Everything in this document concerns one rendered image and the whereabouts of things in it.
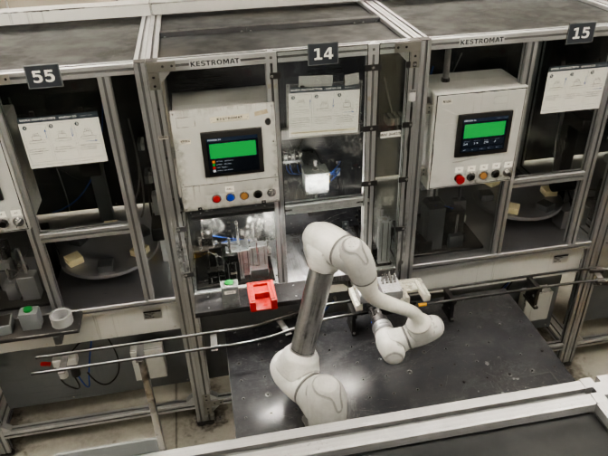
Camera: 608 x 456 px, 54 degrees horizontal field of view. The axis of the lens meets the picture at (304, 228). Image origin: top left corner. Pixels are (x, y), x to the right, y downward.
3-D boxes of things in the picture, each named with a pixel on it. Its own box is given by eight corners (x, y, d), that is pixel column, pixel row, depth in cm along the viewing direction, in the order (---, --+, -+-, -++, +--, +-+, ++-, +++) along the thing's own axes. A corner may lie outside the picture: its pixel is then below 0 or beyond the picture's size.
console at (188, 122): (184, 215, 258) (168, 114, 234) (183, 185, 282) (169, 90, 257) (280, 204, 264) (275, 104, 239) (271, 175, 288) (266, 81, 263)
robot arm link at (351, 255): (385, 270, 221) (360, 254, 230) (375, 237, 208) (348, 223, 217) (361, 293, 217) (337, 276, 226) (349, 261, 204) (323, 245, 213)
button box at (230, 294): (223, 308, 276) (221, 288, 269) (222, 298, 282) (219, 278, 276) (240, 306, 277) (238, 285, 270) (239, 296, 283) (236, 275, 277)
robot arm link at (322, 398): (325, 445, 231) (324, 405, 220) (295, 416, 244) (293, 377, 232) (355, 422, 240) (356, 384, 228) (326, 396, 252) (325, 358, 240)
